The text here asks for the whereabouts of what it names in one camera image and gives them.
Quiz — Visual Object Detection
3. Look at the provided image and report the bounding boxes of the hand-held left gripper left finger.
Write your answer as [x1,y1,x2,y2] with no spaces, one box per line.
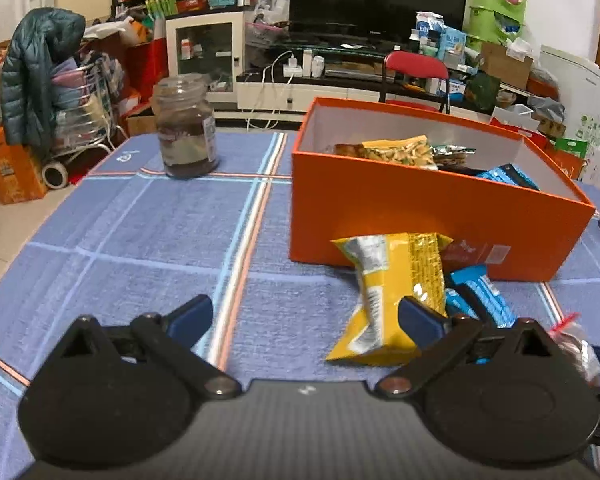
[50,294,243,402]

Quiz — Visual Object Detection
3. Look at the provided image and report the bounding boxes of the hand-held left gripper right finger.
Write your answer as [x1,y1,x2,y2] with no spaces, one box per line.
[374,296,571,402]

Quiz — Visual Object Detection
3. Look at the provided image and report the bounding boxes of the clear packet of dark cookies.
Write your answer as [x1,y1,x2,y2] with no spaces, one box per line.
[547,312,600,386]

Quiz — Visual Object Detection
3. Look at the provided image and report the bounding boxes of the yellow snack packet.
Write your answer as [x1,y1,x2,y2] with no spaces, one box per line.
[326,232,453,367]

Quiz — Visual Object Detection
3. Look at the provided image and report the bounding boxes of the large blue snack packet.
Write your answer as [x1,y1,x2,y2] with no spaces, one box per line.
[445,266,518,328]

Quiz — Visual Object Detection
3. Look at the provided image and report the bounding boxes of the orange cardboard box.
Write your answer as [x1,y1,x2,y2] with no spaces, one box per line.
[288,96,597,283]

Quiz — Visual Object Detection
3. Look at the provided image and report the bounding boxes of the yellow packet of green nuts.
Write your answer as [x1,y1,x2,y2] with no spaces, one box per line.
[362,135,438,171]

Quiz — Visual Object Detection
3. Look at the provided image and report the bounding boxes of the small blue snack packet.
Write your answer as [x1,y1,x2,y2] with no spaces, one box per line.
[475,162,541,191]

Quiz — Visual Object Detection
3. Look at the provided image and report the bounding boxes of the blue plaid tablecloth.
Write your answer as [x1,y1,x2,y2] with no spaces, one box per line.
[0,130,600,461]

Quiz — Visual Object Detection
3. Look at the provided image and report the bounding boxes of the glass jar with dark contents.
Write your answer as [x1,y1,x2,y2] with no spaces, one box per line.
[151,73,221,181]

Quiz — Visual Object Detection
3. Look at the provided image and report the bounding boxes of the roll of tape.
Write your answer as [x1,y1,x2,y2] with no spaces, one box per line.
[42,161,71,190]

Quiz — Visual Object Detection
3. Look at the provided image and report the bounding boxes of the orange paper bag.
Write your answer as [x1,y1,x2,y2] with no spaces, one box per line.
[0,127,48,206]

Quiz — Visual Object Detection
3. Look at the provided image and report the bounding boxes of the dark green bag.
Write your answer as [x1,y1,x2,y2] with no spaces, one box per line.
[467,72,501,111]

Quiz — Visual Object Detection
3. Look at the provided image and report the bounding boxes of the red chair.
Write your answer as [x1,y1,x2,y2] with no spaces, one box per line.
[380,51,452,115]

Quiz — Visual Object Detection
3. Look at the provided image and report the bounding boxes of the white cabinet with glass door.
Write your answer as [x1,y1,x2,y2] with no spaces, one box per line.
[165,10,246,111]

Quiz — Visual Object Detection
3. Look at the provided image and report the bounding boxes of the brown cardboard box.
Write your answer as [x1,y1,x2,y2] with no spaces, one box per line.
[480,41,533,91]

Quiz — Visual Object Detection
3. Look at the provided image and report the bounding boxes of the white appliance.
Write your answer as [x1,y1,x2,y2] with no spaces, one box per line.
[537,45,600,141]

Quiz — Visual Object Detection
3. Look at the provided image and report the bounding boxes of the glass television stand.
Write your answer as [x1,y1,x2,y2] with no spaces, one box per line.
[237,40,481,111]

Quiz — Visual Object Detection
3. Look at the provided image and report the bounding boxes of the dark green puffer jacket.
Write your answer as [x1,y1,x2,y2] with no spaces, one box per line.
[0,7,87,148]

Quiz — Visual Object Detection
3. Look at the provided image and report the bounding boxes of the green plastic drawers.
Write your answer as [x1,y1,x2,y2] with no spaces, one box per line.
[467,0,528,53]

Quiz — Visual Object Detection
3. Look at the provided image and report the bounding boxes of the metal wire cart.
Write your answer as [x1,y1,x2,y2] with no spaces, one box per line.
[50,55,131,166]

